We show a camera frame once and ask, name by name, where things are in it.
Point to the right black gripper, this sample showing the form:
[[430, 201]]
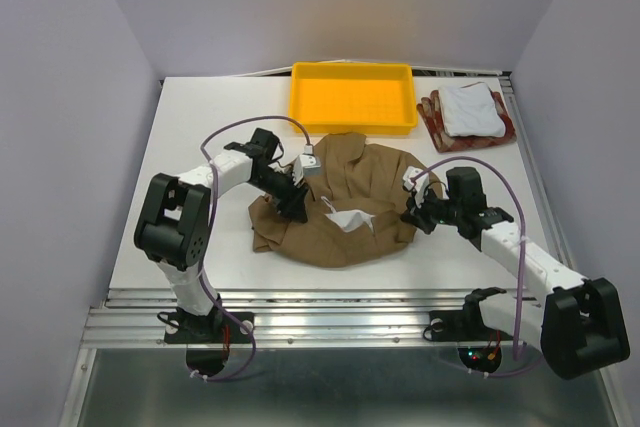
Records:
[[416, 215]]

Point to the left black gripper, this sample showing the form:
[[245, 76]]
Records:
[[290, 204]]

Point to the brown skirt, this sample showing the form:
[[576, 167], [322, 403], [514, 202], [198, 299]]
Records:
[[354, 207]]

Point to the red plaid skirt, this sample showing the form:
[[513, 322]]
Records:
[[430, 112]]

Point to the white skirt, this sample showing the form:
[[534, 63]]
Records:
[[470, 111]]

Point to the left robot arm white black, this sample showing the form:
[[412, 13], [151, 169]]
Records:
[[175, 224]]

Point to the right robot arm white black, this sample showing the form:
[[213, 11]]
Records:
[[575, 323]]

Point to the yellow plastic tray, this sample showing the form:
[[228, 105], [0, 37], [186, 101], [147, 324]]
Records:
[[343, 97]]

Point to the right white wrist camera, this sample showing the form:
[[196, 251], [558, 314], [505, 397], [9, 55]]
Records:
[[415, 179]]

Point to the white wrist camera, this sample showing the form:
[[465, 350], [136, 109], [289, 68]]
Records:
[[415, 179], [305, 165]]

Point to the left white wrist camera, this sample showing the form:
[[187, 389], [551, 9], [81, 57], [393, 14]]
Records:
[[305, 165]]

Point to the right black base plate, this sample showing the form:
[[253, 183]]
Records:
[[466, 325]]

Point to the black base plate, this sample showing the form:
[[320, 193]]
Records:
[[466, 325], [182, 328]]

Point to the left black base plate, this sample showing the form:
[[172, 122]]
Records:
[[182, 328]]

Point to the aluminium frame rail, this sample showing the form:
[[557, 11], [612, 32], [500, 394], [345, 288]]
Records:
[[284, 319]]

